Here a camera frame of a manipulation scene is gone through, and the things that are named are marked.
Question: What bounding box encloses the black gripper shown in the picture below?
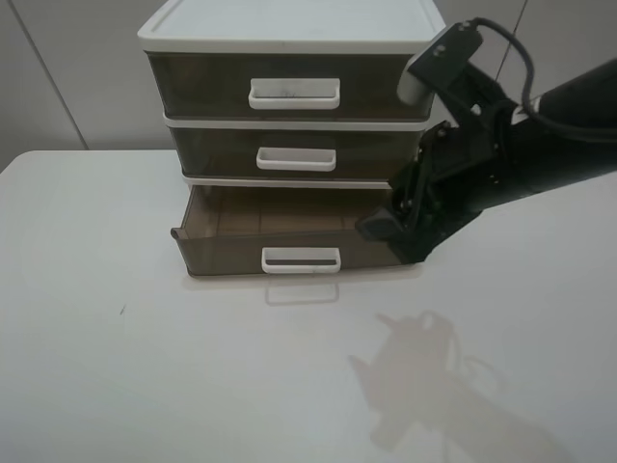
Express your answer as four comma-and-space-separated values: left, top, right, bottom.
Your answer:
355, 64, 516, 264

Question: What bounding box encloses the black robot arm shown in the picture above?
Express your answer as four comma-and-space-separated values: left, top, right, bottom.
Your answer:
356, 69, 616, 264

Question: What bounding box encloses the white drawer cabinet frame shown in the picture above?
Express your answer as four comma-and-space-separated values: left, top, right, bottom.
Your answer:
138, 1, 444, 189

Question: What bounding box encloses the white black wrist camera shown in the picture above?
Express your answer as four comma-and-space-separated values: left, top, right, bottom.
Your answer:
397, 20, 483, 105

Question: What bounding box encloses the dark translucent drawer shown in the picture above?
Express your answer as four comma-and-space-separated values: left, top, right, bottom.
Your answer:
171, 186, 409, 277
171, 128, 421, 181
147, 52, 433, 123

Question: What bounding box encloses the black camera cable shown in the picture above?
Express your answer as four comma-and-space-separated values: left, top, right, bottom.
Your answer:
469, 16, 617, 141

